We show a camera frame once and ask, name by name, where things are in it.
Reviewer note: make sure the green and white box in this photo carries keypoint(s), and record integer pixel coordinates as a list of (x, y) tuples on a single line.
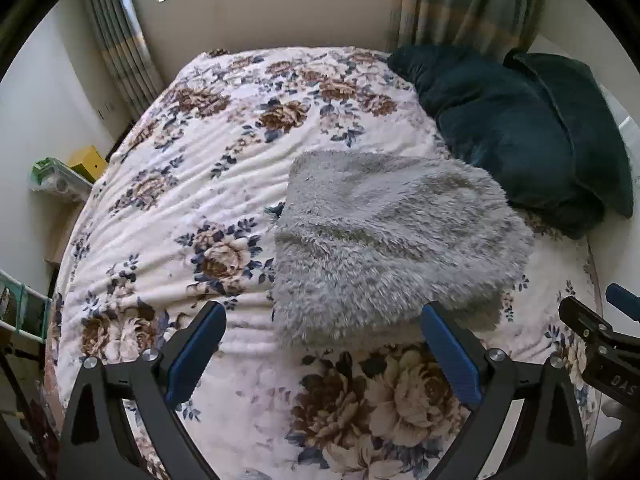
[(55, 182)]

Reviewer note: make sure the teal metal rack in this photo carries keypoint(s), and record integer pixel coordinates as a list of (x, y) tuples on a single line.
[(20, 305)]

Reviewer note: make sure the yellow box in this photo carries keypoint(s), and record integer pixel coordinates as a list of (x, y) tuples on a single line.
[(90, 162)]

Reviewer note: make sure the grey fluffy blanket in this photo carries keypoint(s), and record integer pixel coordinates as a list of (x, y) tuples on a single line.
[(390, 240)]

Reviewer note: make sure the floral bed blanket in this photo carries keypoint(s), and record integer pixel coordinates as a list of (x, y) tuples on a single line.
[(200, 160)]

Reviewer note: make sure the small dark teal pillow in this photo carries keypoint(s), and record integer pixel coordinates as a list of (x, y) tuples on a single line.
[(590, 120)]

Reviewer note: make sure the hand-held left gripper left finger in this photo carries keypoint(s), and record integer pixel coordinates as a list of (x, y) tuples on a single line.
[(195, 355)]

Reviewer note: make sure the striped grey curtain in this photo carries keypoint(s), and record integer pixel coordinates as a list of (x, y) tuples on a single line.
[(465, 5), (120, 50)]

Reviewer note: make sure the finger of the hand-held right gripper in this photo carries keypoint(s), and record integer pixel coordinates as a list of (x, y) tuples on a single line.
[(585, 317), (625, 302)]

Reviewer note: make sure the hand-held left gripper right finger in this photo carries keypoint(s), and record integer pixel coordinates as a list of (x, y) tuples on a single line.
[(450, 355)]

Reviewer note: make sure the large dark teal pillow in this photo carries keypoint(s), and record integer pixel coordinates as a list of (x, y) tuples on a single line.
[(500, 130)]

